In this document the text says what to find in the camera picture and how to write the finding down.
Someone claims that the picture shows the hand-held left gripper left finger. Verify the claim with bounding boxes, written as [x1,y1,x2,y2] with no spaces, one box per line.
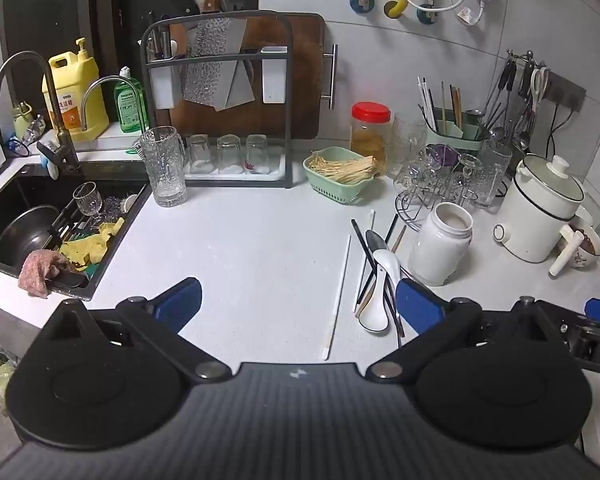
[44,276,232,382]

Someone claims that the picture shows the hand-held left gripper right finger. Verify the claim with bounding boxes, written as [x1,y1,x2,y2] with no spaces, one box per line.
[368,279,575,381]

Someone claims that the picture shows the white ceramic spoon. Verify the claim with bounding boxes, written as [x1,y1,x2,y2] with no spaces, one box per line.
[356,249,406,334]

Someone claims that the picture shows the white ceramic mug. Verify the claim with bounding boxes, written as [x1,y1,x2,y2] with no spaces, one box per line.
[407,201,475,287]

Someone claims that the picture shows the white chopstick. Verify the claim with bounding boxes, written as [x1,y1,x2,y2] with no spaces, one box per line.
[422,77,438,131]
[354,209,376,312]
[417,77,434,130]
[322,234,352,362]

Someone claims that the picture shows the row of hanging kitchen utensils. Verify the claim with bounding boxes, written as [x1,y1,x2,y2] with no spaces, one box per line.
[480,57,552,161]

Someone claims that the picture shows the patterned ceramic bowl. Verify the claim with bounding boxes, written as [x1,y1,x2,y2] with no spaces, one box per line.
[560,220,600,269]

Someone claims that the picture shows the yellow cloth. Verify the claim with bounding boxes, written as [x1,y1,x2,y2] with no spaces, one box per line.
[59,216,127,267]

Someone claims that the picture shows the white electric cooker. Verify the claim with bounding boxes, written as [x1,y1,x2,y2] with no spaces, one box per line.
[493,155,594,264]

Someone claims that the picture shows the black sink drain rack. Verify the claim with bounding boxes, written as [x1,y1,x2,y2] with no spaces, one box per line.
[44,192,140,292]

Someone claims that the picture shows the steel wool scrubber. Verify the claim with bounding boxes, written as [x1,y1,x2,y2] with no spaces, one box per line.
[100,194,127,217]

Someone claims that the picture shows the crystal cup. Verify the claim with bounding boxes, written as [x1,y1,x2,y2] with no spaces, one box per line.
[430,162,458,198]
[397,157,433,201]

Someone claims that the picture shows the black kitchen rack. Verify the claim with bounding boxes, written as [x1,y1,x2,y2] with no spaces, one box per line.
[140,10,327,189]

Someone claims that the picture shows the textured glass pitcher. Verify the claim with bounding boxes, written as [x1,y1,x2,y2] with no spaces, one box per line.
[138,126,188,209]

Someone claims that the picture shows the stemmed crystal glass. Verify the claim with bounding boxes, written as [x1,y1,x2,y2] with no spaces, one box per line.
[455,153,482,206]

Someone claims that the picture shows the wine glass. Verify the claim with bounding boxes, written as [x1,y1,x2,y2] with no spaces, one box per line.
[72,181,104,222]

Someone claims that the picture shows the green plastic basket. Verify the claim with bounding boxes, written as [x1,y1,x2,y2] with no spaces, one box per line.
[302,146,379,206]

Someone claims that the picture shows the pink cloth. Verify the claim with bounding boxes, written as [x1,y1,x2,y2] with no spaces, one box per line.
[18,248,72,301]

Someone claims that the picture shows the textured glass mug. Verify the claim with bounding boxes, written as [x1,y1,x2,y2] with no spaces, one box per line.
[472,140,514,209]

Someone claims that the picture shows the glass tumbler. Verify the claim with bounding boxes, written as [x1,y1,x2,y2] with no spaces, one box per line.
[245,133,274,175]
[216,134,245,175]
[186,134,215,175]

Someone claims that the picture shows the purple lid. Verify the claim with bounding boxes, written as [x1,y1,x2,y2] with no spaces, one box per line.
[426,143,457,167]

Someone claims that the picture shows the enoki mushrooms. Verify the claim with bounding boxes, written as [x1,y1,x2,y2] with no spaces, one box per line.
[307,154,382,185]

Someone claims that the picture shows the black pan in sink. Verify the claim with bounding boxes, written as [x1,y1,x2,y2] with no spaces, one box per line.
[0,205,62,267]

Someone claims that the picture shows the green utensil holder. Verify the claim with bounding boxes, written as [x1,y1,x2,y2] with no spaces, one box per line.
[424,119,487,153]

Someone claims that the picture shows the black sink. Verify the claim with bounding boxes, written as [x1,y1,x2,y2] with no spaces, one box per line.
[0,164,151,302]

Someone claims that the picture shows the green dish soap bottle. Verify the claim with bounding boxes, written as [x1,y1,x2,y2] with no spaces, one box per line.
[112,66,149,135]

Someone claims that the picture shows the dark tall faucet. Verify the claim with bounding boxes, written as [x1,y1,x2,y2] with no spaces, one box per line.
[0,51,82,175]

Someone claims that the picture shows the chrome faucet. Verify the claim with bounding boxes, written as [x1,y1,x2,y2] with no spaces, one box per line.
[80,75,149,132]

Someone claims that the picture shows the steel kitchen knife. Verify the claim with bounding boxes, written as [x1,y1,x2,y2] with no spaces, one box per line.
[225,60,257,112]

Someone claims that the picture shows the yellow detergent bottle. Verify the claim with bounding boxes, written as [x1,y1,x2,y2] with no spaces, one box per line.
[41,37,110,142]

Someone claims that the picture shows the kitchen scissors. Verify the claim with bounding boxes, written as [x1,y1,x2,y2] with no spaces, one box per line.
[530,66,552,103]

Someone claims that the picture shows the patterned steel cleaver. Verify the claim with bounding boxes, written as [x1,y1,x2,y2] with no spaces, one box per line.
[182,17,247,109]

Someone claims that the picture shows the wooden cutting board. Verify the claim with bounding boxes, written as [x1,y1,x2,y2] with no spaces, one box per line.
[170,12,339,142]

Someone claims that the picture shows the wire glass rack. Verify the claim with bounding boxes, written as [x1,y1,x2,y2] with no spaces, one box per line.
[394,147,487,233]

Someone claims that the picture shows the black power cable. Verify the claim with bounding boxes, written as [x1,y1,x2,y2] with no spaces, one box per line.
[544,100,578,161]

